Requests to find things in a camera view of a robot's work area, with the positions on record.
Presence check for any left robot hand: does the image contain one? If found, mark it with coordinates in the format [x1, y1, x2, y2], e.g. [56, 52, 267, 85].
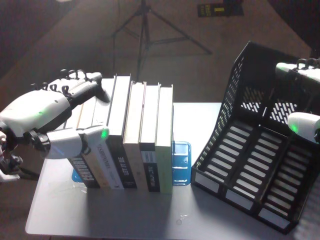
[0, 69, 111, 160]

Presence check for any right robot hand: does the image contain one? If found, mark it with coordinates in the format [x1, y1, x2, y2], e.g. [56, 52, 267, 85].
[274, 57, 320, 145]

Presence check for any black plastic three-slot file organizer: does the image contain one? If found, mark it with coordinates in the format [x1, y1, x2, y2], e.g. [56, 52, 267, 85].
[191, 41, 320, 236]

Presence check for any black spine book white label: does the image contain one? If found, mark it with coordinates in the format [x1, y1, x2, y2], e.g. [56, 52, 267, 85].
[139, 83, 161, 193]

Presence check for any black tripod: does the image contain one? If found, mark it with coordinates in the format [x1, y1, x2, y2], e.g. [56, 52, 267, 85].
[111, 0, 213, 78]

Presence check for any black box with yellow labels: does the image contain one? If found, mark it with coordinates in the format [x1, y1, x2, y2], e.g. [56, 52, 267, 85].
[197, 0, 245, 18]

